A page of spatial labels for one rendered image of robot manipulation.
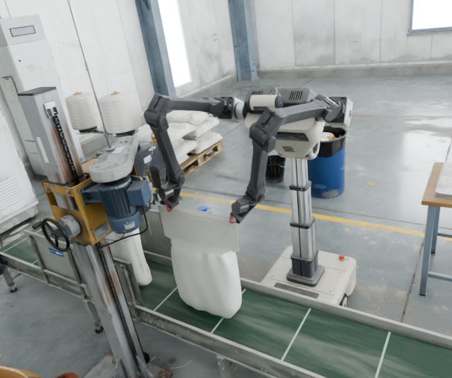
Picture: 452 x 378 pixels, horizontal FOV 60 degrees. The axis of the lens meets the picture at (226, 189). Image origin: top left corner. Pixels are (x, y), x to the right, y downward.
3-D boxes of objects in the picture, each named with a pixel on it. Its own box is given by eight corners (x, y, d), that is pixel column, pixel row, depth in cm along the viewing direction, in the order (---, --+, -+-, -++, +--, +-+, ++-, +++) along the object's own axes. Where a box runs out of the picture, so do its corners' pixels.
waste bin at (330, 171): (354, 182, 430) (354, 126, 402) (340, 204, 392) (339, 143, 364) (312, 178, 455) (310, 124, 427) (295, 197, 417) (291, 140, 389)
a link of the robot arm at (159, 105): (163, 96, 163) (147, 89, 168) (157, 127, 168) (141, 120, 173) (226, 101, 199) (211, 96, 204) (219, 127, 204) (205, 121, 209)
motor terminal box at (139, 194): (154, 201, 184) (148, 178, 179) (148, 211, 175) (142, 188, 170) (137, 202, 186) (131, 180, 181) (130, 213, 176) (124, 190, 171)
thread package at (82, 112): (108, 123, 194) (99, 89, 187) (85, 132, 183) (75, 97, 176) (88, 121, 202) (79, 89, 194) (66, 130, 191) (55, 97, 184)
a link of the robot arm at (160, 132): (167, 114, 169) (149, 106, 174) (157, 121, 166) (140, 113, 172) (188, 179, 201) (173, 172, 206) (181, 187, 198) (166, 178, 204)
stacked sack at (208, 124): (222, 124, 570) (221, 115, 564) (195, 141, 520) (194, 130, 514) (198, 124, 593) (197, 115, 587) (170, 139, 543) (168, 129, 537)
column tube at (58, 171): (148, 367, 242) (57, 88, 167) (134, 383, 233) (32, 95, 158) (134, 361, 248) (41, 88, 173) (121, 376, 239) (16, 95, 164)
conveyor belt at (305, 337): (465, 368, 183) (468, 355, 179) (459, 445, 155) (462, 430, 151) (38, 234, 361) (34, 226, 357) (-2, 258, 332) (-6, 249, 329)
